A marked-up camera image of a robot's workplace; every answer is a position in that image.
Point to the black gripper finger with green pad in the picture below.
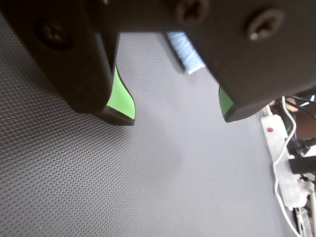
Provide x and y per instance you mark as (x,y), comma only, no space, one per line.
(74,61)
(259,61)

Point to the light blue foam block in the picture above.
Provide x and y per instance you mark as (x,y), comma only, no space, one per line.
(187,54)

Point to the white power strip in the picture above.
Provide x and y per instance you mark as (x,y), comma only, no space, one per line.
(279,153)

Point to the black plug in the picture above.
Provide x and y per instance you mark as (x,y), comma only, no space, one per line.
(302,165)

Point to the dark grey textured mat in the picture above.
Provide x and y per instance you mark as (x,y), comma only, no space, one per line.
(123,172)

